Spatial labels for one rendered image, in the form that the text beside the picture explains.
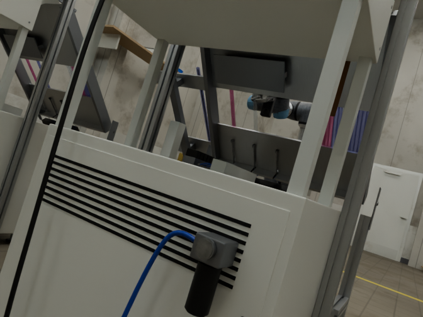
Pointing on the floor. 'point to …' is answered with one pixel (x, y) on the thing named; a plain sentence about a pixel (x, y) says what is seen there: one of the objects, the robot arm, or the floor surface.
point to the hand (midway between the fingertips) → (255, 101)
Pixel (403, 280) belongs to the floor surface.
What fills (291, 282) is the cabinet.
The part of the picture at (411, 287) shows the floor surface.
